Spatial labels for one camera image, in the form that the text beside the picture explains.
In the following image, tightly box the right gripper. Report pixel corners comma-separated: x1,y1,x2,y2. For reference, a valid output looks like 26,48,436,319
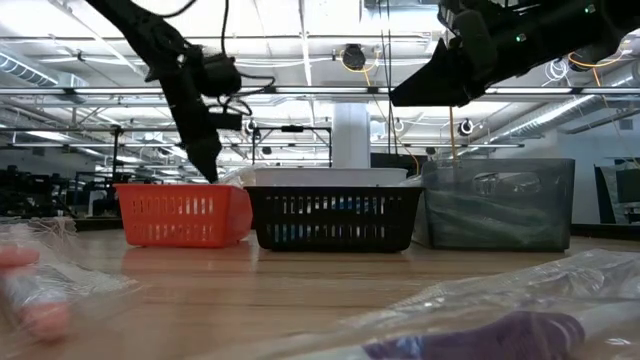
389,7,544,108

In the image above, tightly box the black screen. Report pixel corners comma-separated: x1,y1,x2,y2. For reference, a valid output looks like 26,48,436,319
369,152,426,185

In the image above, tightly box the dark lab equipment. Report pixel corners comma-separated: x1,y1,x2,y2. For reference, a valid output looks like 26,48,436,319
0,164,124,232

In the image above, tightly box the orange slotted plastic basket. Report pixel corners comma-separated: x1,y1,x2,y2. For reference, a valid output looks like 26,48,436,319
113,183,254,249

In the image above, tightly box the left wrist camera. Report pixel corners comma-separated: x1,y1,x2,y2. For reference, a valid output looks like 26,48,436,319
201,52,245,100

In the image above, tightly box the grey translucent plastic bin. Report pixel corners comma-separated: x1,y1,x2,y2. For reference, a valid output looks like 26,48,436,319
422,158,576,252

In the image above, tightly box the large black cable reel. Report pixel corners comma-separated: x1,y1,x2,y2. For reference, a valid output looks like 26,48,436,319
341,43,368,72
568,47,599,72

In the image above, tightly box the black slotted plastic basket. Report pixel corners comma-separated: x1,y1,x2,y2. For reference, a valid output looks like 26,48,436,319
244,185,425,253

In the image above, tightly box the white building column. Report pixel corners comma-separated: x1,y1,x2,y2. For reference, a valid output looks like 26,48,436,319
332,102,372,170

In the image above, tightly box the silver ribbed air duct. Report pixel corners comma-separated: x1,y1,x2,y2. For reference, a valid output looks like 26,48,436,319
0,49,90,105

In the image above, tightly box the black neighbouring rig frame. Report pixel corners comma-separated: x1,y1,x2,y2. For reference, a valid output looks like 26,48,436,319
0,125,215,189

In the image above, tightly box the long light bar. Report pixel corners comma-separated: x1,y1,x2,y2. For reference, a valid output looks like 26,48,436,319
0,85,640,97

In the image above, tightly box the purple toothbrush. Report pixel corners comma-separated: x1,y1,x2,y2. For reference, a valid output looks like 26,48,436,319
199,248,640,360

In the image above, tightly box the distant black rig frame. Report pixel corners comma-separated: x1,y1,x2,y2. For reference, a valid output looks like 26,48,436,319
251,124,335,171

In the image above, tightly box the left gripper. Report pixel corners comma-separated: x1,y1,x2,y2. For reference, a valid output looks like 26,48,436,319
167,69,245,184

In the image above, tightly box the dark monitor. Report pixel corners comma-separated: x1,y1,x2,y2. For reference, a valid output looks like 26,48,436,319
593,158,640,226

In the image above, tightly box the black hanging cable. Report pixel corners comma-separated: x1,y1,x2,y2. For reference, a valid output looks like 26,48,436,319
378,0,397,156

